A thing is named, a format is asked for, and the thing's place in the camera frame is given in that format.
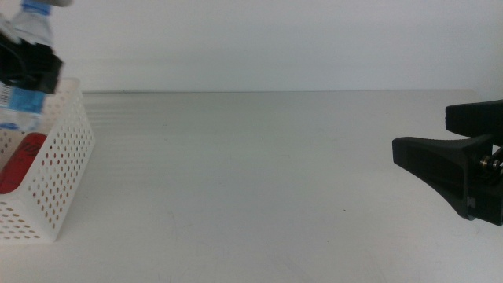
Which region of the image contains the clear water bottle blue cap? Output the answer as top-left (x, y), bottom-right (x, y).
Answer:
top-left (0, 0), bottom-right (54, 133)

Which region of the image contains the white perforated plastic basket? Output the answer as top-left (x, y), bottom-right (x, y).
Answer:
top-left (0, 77), bottom-right (97, 243)

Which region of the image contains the red cola can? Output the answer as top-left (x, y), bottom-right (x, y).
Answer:
top-left (0, 132), bottom-right (49, 195)

